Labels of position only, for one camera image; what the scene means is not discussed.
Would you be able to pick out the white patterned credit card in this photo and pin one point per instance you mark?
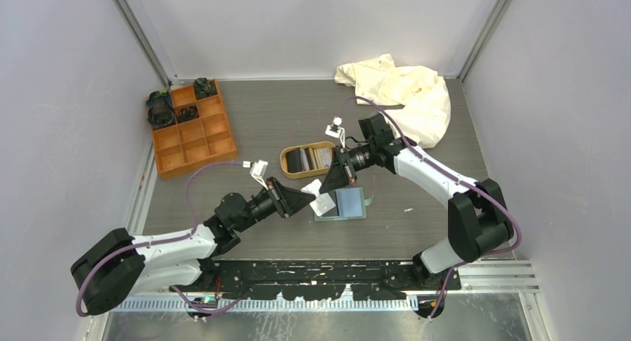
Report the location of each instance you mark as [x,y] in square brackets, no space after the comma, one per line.
[321,202]

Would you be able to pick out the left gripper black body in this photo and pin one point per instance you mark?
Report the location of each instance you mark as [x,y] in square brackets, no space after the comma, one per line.
[274,196]

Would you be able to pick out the dark bundle top compartment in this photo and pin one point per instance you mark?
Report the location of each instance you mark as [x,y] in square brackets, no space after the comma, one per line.
[204,88]

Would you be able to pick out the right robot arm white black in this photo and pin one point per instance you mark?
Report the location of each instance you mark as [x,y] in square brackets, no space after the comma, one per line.
[477,217]

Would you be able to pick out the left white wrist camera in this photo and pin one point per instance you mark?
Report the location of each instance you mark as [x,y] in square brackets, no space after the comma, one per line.
[257,170]

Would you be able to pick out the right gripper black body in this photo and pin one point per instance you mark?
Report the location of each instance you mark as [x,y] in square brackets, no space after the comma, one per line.
[358,158]

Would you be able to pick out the tan oval card tray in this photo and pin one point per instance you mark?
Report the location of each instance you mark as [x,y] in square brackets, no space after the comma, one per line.
[312,173]

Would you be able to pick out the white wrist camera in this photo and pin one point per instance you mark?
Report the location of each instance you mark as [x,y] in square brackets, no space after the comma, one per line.
[257,170]
[335,130]

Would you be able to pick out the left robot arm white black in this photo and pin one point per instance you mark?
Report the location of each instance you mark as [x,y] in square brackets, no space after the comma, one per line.
[120,264]

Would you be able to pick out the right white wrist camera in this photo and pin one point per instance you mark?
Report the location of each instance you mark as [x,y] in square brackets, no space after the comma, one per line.
[335,130]

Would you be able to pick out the cream crumpled cloth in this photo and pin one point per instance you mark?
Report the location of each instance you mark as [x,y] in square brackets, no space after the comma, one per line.
[416,97]

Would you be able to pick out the green card holder wallet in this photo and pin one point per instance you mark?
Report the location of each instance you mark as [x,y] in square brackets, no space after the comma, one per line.
[350,204]

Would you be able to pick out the stack of credit cards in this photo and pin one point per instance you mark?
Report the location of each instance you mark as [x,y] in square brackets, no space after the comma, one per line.
[304,159]

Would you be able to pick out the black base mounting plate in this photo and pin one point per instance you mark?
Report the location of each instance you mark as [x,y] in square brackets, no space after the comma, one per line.
[316,280]

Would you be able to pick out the dark bundle outside tray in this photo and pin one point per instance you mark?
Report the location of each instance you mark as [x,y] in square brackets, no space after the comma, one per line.
[159,98]

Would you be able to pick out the orange compartment organizer tray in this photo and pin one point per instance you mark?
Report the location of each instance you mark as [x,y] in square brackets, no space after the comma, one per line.
[190,134]

